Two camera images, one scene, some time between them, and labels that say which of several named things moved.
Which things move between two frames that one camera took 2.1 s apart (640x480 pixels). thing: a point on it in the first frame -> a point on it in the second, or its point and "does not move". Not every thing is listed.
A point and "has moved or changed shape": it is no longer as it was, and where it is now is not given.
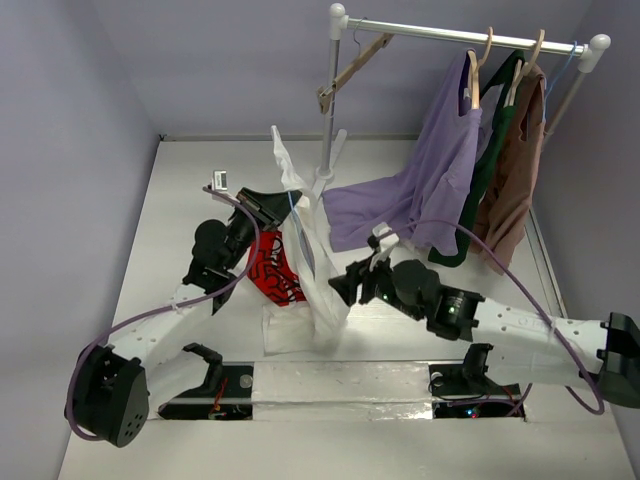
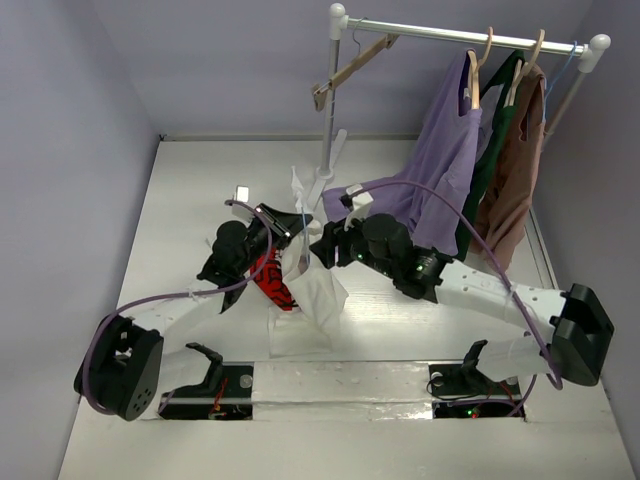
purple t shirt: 427,203 does not move
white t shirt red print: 290,266 has moved or changed shape
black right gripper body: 364,284 -> 338,245
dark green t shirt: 502,86 does not move
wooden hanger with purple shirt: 473,70 does not move
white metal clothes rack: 593,50 does not move
